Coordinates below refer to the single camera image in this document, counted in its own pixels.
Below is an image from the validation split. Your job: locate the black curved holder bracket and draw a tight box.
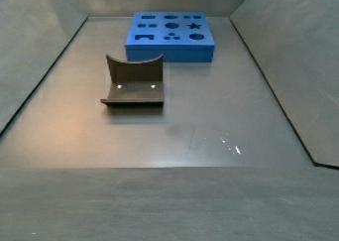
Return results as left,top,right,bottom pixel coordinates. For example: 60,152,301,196
100,56,164,106

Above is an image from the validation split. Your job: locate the blue shape sorter box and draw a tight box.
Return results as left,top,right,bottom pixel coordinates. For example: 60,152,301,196
124,12,214,62

